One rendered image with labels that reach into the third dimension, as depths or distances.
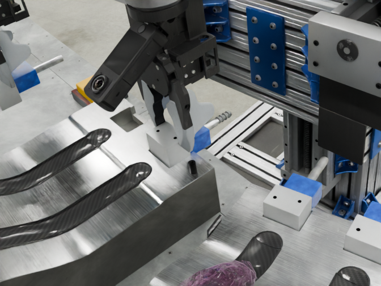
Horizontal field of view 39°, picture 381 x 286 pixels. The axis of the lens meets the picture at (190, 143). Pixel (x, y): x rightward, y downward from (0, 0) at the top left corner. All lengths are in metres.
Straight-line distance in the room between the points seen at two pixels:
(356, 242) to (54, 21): 2.80
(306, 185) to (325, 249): 0.10
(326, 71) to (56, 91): 0.55
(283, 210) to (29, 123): 0.56
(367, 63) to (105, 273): 0.45
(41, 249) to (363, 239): 0.38
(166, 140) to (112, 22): 2.40
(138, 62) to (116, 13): 2.56
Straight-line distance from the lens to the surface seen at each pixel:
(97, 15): 3.21
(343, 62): 0.80
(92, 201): 0.72
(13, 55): 0.87
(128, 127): 0.85
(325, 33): 0.80
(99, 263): 0.69
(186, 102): 0.65
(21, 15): 0.85
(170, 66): 0.63
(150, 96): 0.71
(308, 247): 0.66
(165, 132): 0.73
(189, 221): 0.74
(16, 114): 1.08
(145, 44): 0.62
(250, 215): 0.70
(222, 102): 2.30
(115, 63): 0.64
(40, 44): 1.29
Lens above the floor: 1.38
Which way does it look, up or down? 41 degrees down
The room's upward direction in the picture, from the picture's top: 10 degrees counter-clockwise
